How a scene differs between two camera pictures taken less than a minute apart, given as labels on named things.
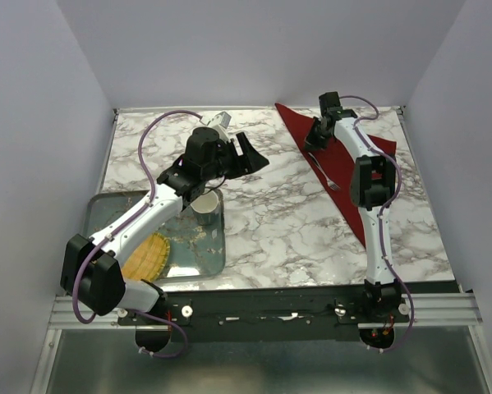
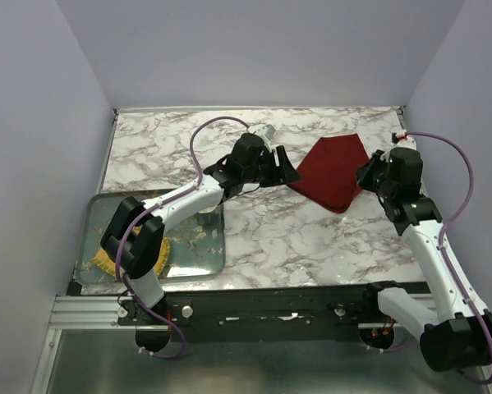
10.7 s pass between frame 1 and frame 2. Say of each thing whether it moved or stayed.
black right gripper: moved
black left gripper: moved
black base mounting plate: stayed
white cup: stayed
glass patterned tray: stayed
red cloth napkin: moved
